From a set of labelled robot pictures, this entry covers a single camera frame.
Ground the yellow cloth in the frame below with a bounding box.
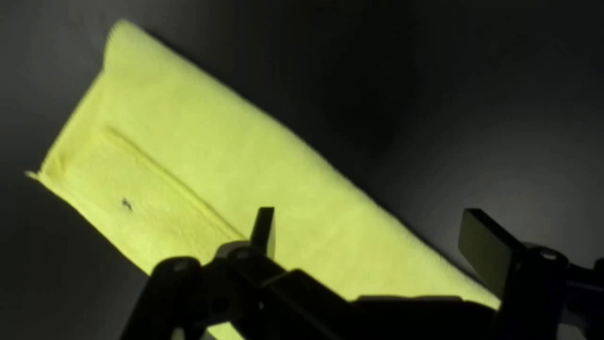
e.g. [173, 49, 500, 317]
[24, 17, 506, 340]

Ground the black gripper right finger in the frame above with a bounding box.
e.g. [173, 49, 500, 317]
[457, 205, 604, 340]

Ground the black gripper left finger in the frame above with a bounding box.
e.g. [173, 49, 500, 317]
[119, 205, 355, 340]

